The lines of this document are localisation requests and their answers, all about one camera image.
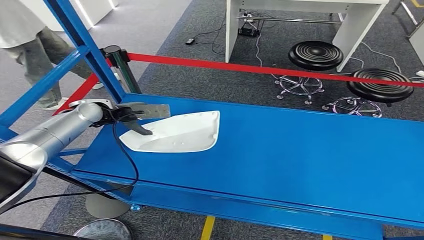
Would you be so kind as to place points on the chrome stanchion post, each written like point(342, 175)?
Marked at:
point(106, 232)

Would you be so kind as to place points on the grey metal-legged table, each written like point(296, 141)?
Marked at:
point(418, 43)

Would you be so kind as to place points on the black round stool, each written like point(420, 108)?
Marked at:
point(379, 91)
point(314, 54)

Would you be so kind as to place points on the black power adapter box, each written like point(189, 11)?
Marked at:
point(248, 32)

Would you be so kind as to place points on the person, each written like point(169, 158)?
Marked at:
point(36, 56)

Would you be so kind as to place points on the white power strip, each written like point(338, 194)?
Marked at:
point(420, 74)

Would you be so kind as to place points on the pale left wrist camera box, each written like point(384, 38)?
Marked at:
point(92, 103)

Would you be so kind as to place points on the blue metal shelf rack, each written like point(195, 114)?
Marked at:
point(265, 149)

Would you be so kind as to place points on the white counter with light strips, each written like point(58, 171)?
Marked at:
point(99, 10)

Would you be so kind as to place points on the white desk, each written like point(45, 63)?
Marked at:
point(354, 30)

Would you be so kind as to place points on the black power brick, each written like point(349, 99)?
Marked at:
point(190, 41)

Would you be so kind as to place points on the black curved pole stand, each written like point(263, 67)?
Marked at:
point(106, 207)

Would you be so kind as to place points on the white plastic shell part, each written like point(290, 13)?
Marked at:
point(179, 136)

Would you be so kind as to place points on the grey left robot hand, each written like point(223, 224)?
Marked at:
point(152, 111)

